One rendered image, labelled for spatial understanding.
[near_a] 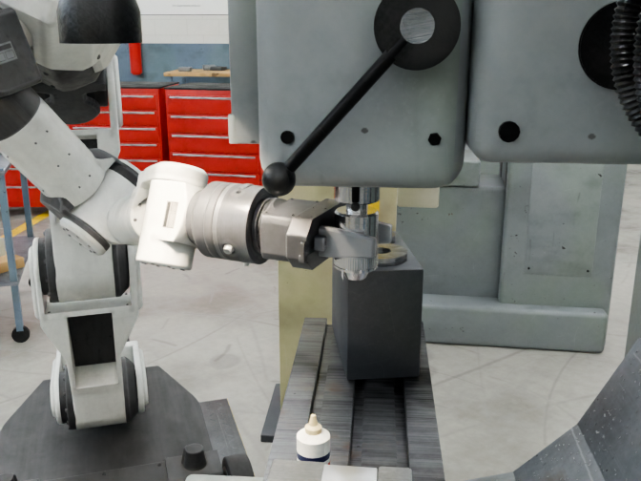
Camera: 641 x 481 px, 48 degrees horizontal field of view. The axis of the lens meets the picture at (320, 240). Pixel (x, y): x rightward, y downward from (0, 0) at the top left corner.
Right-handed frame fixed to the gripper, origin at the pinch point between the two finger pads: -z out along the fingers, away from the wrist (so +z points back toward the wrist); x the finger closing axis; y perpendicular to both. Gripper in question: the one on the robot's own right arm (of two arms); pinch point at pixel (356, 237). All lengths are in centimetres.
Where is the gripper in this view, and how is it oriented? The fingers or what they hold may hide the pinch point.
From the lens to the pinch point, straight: 77.5
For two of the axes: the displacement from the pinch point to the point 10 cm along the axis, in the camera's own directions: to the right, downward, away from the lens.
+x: 3.9, -2.7, 8.8
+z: -9.2, -1.2, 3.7
